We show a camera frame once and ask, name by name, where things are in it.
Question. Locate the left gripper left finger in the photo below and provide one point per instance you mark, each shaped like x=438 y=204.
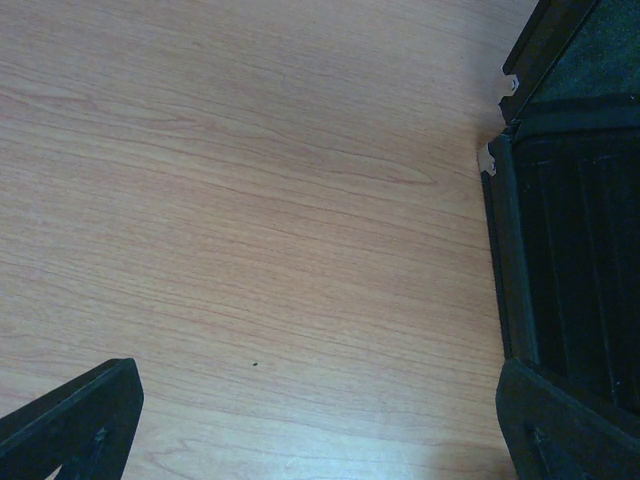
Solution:
x=83 y=429

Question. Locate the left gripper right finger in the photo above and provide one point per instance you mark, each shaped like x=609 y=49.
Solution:
x=554 y=430

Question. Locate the black poker set case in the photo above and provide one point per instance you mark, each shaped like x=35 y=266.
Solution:
x=561 y=193

